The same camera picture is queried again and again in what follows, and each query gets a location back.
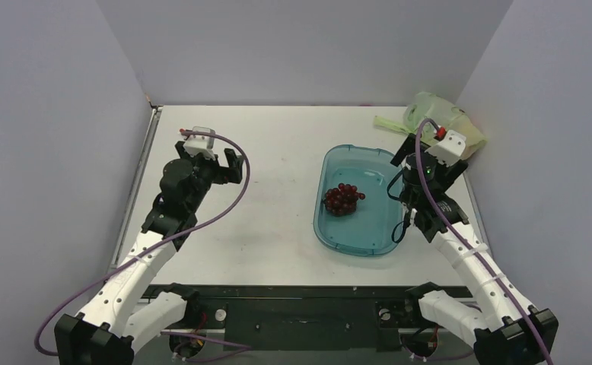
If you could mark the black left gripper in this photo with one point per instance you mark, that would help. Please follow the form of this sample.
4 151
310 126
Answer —
221 172

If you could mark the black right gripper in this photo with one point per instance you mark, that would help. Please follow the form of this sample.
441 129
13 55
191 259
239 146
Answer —
409 156

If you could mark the light green plastic bag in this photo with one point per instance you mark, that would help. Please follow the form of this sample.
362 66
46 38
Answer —
427 105

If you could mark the teal plastic tub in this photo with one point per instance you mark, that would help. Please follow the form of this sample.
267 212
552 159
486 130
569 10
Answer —
358 212

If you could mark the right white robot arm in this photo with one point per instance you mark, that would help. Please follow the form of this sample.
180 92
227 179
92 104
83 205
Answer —
503 326

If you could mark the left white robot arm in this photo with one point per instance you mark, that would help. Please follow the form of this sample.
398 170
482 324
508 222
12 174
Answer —
109 329

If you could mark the red fake grape bunch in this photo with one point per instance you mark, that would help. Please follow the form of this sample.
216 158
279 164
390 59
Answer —
342 200

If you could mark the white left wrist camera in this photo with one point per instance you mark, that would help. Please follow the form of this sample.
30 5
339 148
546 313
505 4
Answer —
199 141

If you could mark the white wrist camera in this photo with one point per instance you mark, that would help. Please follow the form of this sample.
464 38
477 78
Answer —
449 150
199 141

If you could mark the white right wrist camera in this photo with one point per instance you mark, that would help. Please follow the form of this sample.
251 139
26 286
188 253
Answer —
449 150

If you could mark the aluminium table frame rail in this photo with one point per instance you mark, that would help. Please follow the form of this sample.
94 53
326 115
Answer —
134 188

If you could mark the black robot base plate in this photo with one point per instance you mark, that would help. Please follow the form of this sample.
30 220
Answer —
305 318

